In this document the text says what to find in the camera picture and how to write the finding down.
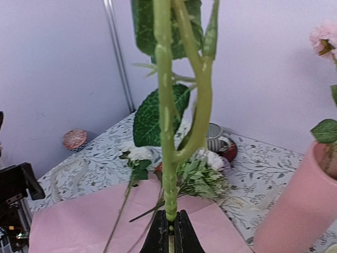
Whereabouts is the pink wrapping paper sheet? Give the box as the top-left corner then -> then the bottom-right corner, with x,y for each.
29,179 -> 250,252

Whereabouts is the floral patterned tablecloth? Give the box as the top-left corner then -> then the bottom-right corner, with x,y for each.
28,115 -> 303,246

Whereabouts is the striped ceramic cup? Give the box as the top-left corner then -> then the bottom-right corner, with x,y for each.
206,123 -> 231,153

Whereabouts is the cream printed ribbon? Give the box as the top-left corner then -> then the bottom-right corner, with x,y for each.
50,158 -> 90,203

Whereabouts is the left aluminium frame post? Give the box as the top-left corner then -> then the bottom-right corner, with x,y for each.
103,0 -> 136,113

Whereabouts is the dusty orange rose stem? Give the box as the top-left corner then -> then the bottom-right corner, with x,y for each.
153,162 -> 163,186

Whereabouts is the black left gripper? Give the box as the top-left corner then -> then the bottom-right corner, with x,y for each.
1,162 -> 45,252

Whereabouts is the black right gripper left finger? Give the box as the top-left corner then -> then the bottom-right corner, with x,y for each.
141,210 -> 169,253

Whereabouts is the tall pink vase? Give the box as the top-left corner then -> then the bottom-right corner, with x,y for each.
253,142 -> 336,252

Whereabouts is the green leafy white stem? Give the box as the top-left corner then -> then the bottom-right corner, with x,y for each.
128,149 -> 232,222

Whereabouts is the pink rose flower stem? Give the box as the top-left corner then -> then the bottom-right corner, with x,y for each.
309,21 -> 337,180

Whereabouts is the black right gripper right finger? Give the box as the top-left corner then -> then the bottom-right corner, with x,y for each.
174,210 -> 205,253

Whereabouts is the peach rose flower stem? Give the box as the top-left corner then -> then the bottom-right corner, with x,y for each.
131,0 -> 220,221

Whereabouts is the white peony flower stem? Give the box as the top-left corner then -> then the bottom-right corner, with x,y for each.
103,147 -> 152,253

